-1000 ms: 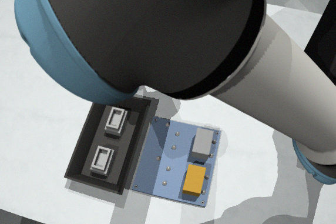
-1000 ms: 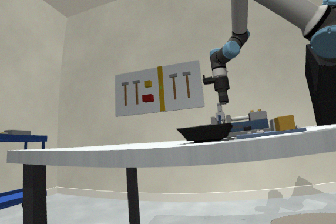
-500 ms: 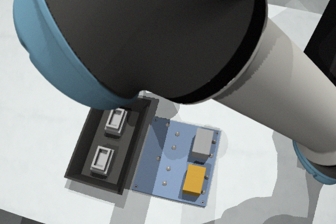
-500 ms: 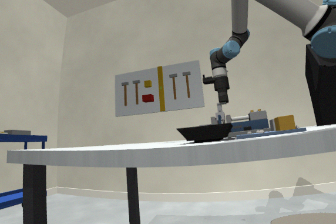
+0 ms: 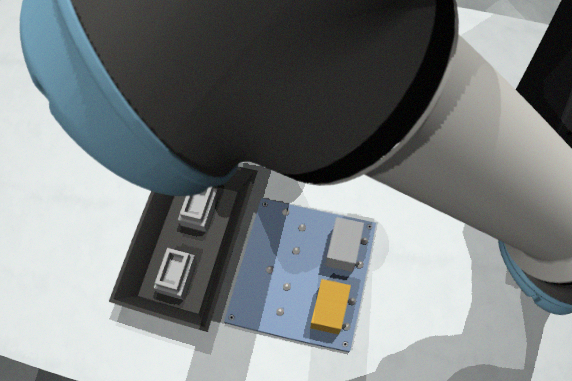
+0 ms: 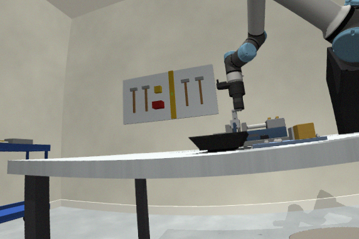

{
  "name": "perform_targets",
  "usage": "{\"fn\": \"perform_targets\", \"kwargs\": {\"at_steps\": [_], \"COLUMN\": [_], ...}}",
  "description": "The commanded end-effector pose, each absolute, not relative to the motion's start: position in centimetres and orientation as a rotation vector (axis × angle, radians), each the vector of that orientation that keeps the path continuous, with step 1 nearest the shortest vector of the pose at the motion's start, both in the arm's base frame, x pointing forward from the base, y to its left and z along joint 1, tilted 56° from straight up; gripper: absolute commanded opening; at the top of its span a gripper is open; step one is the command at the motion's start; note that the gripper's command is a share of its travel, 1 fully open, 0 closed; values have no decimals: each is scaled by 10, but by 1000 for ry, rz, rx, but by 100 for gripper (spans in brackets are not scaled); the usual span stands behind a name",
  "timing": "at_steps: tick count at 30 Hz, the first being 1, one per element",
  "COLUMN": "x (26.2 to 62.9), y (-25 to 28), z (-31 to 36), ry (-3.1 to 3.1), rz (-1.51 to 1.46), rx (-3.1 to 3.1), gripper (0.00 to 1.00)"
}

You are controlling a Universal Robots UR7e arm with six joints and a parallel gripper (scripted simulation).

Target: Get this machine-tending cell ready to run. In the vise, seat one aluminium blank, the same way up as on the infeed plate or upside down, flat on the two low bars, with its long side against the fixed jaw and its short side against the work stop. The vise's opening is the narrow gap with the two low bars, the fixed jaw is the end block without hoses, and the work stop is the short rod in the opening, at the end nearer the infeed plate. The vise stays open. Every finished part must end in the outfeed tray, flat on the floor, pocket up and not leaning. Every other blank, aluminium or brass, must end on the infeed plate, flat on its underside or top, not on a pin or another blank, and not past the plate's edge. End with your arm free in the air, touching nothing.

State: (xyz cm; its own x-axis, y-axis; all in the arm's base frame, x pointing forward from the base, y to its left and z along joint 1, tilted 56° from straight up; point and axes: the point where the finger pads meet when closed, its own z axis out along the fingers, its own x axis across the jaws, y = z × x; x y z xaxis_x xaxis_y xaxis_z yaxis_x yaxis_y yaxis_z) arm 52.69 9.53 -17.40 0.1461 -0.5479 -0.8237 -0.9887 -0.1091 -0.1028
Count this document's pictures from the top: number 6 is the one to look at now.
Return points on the yellow rectangular block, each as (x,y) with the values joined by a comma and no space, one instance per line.
(304,131)

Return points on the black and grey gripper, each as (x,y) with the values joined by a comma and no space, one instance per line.
(235,86)

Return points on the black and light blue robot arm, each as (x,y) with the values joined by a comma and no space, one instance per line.
(339,24)

